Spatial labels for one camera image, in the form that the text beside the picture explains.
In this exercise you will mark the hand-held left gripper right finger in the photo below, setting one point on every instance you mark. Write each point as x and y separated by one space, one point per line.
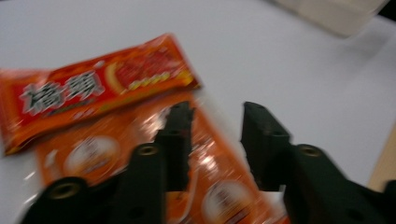
264 146

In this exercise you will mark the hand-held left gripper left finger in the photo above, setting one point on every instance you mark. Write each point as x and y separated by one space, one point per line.
178 146

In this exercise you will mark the orange snack packet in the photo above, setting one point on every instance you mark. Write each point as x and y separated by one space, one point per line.
102 90

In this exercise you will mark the white compartment lunch box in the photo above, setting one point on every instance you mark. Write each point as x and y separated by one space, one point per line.
333 14

